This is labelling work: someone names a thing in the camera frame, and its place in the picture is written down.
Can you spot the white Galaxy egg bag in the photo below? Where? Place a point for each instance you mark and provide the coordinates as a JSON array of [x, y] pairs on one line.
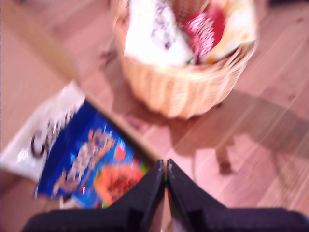
[[29, 135], [149, 36]]

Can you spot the red and cream egg bag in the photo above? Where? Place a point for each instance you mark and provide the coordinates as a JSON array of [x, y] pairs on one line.
[[207, 36]]

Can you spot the blue Terry's egg bag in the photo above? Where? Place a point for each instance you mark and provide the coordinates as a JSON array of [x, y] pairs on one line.
[[84, 157]]

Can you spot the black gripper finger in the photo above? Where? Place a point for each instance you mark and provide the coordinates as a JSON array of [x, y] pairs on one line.
[[147, 191], [186, 193]]

